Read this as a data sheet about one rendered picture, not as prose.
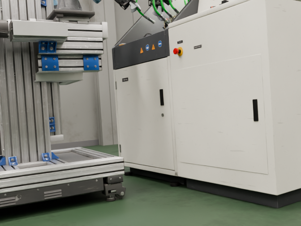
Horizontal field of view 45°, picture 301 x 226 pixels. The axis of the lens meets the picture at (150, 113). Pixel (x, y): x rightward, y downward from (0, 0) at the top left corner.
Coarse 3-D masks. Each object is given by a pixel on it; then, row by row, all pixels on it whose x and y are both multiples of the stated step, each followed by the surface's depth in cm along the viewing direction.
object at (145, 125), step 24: (120, 72) 265; (144, 72) 240; (120, 96) 268; (144, 96) 242; (168, 96) 220; (120, 120) 270; (144, 120) 244; (168, 120) 222; (120, 144) 272; (144, 144) 246; (168, 144) 223; (168, 168) 225
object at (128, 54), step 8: (160, 32) 223; (136, 40) 246; (144, 40) 238; (152, 40) 230; (120, 48) 263; (128, 48) 255; (136, 48) 246; (144, 48) 238; (160, 48) 224; (120, 56) 264; (128, 56) 255; (136, 56) 247; (144, 56) 239; (152, 56) 231; (160, 56) 224; (120, 64) 265; (128, 64) 256; (136, 64) 249
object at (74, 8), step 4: (60, 0) 200; (64, 0) 199; (68, 0) 199; (72, 0) 200; (76, 0) 202; (60, 4) 199; (64, 4) 199; (68, 4) 198; (72, 4) 199; (76, 4) 200; (80, 4) 205; (56, 8) 202; (60, 8) 198; (64, 8) 198; (68, 8) 198; (72, 8) 198; (76, 8) 200; (80, 8) 204
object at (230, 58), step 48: (288, 0) 168; (192, 48) 200; (240, 48) 172; (288, 48) 168; (192, 96) 202; (240, 96) 174; (288, 96) 167; (192, 144) 205; (240, 144) 176; (288, 144) 166; (240, 192) 183; (288, 192) 170
